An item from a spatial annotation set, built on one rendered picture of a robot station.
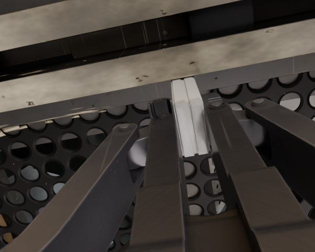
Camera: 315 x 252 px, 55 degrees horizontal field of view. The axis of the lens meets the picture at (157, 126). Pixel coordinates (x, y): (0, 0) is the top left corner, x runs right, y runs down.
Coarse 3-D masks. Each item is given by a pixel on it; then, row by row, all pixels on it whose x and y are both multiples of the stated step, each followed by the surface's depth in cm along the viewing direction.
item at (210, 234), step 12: (192, 216) 8; (204, 216) 8; (216, 216) 8; (228, 216) 8; (240, 216) 7; (192, 228) 7; (204, 228) 7; (216, 228) 7; (228, 228) 7; (240, 228) 7; (192, 240) 7; (204, 240) 7; (216, 240) 7; (228, 240) 7; (240, 240) 7
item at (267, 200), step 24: (216, 120) 13; (216, 144) 11; (240, 144) 11; (216, 168) 13; (240, 168) 9; (264, 168) 8; (240, 192) 7; (264, 192) 7; (288, 192) 7; (264, 216) 6; (288, 216) 6; (264, 240) 6; (288, 240) 5; (312, 240) 5
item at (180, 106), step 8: (176, 80) 19; (176, 88) 18; (176, 96) 16; (184, 96) 16; (176, 104) 15; (184, 104) 15; (176, 112) 15; (184, 112) 15; (176, 120) 15; (184, 120) 15; (184, 128) 15; (184, 136) 16; (192, 136) 16; (184, 144) 16; (192, 144) 16; (184, 152) 16; (192, 152) 16
